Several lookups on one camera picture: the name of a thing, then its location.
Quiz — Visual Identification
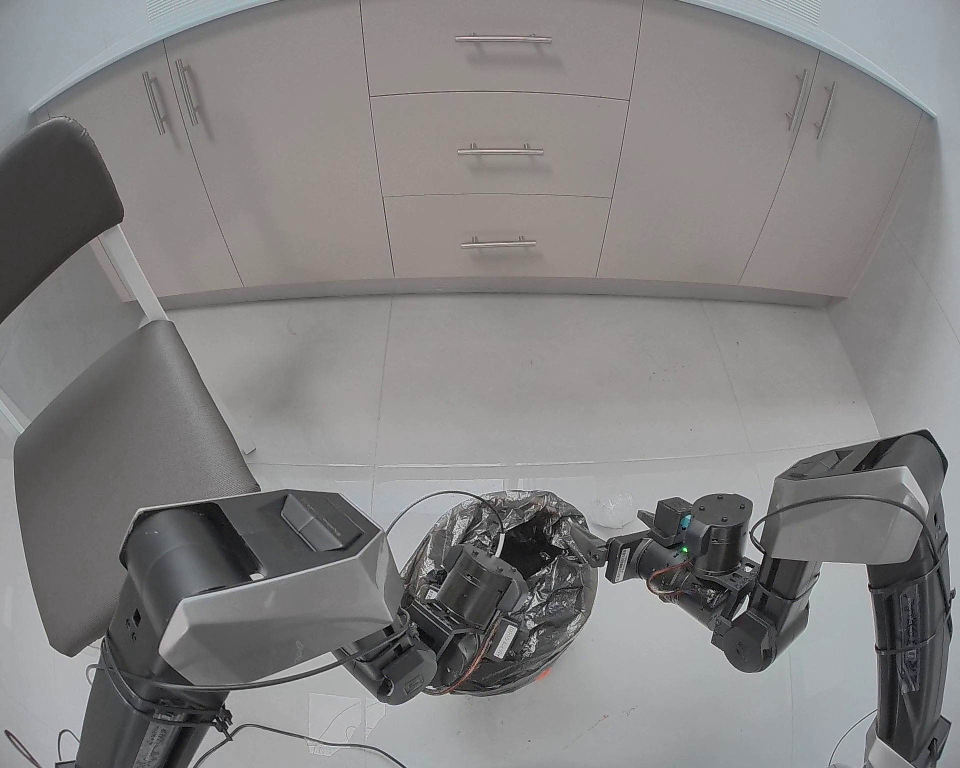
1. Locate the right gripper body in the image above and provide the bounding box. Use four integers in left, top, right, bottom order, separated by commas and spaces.
604, 534, 695, 588

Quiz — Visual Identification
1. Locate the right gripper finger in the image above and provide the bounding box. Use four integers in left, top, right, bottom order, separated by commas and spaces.
571, 522, 610, 571

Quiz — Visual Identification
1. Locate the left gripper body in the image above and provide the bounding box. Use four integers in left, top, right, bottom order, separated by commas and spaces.
448, 613, 520, 672

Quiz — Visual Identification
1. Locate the black plastic bag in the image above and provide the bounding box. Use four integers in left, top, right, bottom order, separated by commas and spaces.
401, 489, 601, 695

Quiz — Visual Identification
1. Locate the crumpled clear plastic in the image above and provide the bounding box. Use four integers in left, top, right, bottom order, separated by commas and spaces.
591, 491, 637, 528

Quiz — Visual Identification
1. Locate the grey chair with white legs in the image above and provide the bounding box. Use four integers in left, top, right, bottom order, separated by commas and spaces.
0, 116, 264, 661

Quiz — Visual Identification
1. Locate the beige cabinet with drawers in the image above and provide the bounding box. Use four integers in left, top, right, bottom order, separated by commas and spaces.
30, 0, 939, 310

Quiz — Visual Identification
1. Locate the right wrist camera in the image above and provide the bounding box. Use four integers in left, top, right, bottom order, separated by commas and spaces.
636, 497, 696, 544

